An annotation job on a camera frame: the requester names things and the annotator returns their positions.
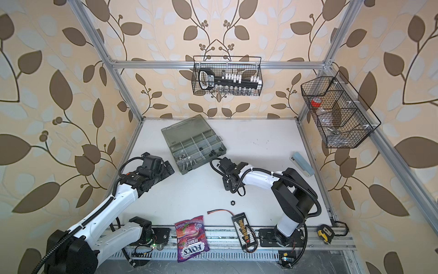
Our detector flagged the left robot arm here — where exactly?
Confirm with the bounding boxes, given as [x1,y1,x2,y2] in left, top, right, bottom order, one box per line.
[33,153,175,274]

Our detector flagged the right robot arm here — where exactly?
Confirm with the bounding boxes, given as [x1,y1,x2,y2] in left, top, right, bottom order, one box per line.
[209,157,322,247]

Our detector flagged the grey plastic organizer box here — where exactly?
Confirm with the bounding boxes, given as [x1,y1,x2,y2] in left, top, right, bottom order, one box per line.
[162,115,227,175]

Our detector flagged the black parallel charging board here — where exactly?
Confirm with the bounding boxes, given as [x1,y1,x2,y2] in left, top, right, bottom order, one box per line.
[232,213,258,253]

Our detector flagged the light blue sharpening block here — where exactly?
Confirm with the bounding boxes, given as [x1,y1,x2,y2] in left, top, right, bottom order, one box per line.
[290,152,315,177]

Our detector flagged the purple Fox's candy bag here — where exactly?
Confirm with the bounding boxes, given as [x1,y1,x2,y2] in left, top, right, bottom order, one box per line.
[175,215,210,263]

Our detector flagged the socket set with ratchet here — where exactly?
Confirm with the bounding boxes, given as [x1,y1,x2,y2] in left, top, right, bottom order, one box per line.
[196,68,263,93]

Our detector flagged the yellow tape measure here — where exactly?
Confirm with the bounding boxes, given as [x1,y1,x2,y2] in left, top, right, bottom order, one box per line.
[317,224,335,244]

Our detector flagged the red item in basket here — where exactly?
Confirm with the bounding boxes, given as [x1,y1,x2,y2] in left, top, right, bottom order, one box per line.
[310,97,322,108]

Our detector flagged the red black wire lead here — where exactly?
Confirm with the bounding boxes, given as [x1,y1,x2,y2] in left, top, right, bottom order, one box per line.
[207,209,235,216]

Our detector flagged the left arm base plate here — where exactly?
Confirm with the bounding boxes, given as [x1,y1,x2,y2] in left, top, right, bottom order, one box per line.
[133,227,171,247]

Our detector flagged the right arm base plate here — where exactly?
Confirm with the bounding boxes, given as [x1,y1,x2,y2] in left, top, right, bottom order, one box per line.
[258,228,306,248]

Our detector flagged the black wire basket centre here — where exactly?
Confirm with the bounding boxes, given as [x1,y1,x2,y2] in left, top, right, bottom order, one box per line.
[191,55,263,97]

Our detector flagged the black wire basket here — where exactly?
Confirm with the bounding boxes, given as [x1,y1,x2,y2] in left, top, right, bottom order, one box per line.
[301,71,381,148]
[191,55,263,97]

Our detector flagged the black wire basket right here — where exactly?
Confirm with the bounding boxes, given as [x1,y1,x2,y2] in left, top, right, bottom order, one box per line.
[301,71,381,148]

